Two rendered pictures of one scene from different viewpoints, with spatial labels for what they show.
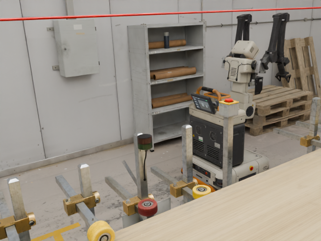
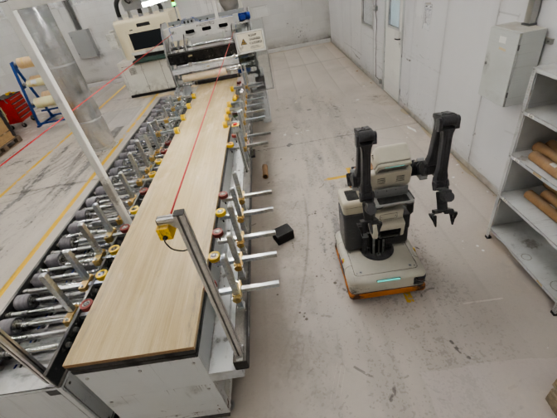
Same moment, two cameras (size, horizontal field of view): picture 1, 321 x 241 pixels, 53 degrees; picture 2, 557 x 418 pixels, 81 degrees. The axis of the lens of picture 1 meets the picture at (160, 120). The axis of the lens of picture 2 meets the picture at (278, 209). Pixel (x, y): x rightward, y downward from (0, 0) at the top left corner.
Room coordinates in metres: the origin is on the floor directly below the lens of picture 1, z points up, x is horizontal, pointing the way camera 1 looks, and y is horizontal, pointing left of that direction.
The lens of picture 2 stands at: (3.53, -2.71, 2.37)
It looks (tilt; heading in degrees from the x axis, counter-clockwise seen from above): 36 degrees down; 125
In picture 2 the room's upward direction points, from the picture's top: 11 degrees counter-clockwise
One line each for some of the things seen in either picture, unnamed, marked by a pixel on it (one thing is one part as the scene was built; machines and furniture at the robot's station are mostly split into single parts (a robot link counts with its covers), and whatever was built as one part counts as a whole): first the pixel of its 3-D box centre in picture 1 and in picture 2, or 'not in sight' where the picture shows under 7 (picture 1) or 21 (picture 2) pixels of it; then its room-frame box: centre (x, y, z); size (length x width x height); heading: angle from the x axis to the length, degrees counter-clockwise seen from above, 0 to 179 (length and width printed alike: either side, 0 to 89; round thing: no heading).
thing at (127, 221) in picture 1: (147, 215); not in sight; (1.31, 0.08, 0.75); 0.26 x 0.01 x 0.10; 122
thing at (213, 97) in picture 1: (216, 100); not in sight; (2.94, -0.53, 0.87); 0.23 x 0.15 x 0.11; 32
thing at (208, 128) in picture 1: (218, 128); (374, 214); (2.95, -0.55, 0.59); 0.55 x 0.34 x 0.83; 32
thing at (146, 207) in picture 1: (148, 214); not in sight; (1.16, 0.07, 0.85); 0.08 x 0.08 x 0.11
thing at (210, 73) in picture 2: not in sight; (215, 72); (-0.56, 2.02, 1.05); 1.43 x 0.12 x 0.12; 32
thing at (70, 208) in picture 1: (82, 202); not in sight; (1.13, 0.32, 0.95); 0.14 x 0.06 x 0.05; 122
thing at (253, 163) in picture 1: (224, 166); (376, 258); (2.99, -0.63, 0.16); 0.67 x 0.64 x 0.25; 122
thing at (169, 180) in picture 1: (176, 184); (249, 145); (1.42, -0.06, 0.84); 0.43 x 0.03 x 0.04; 32
